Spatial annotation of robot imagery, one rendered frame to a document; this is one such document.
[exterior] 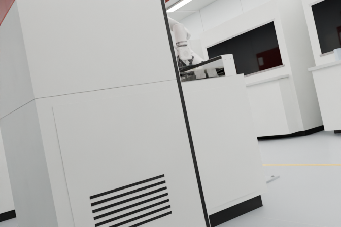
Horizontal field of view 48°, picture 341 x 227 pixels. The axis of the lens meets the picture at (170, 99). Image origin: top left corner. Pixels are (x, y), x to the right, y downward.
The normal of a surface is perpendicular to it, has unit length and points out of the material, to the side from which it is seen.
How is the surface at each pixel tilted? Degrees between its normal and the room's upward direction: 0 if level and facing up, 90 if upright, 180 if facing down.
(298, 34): 90
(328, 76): 90
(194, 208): 90
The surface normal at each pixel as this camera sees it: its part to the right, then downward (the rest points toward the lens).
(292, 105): 0.54, -0.15
